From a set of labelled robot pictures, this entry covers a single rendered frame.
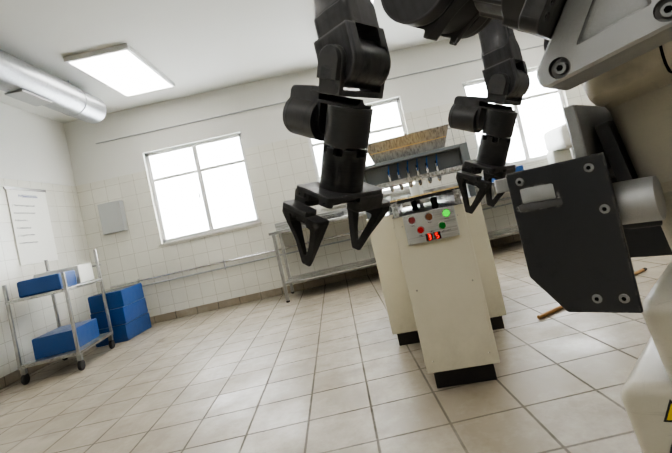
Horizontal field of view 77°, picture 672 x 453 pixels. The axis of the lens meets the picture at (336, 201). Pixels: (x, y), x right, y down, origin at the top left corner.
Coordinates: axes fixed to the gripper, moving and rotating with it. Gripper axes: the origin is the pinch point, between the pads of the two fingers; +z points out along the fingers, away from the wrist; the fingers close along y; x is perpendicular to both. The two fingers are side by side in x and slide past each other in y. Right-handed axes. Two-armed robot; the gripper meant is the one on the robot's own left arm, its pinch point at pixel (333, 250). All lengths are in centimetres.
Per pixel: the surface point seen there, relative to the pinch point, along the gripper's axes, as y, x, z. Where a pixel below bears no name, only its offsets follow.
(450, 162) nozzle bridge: -207, -97, 24
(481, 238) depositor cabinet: -204, -65, 65
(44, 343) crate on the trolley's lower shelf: -31, -389, 256
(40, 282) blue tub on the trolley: -36, -404, 199
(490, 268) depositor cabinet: -205, -55, 82
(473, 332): -135, -30, 85
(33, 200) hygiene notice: -60, -540, 160
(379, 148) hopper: -178, -134, 21
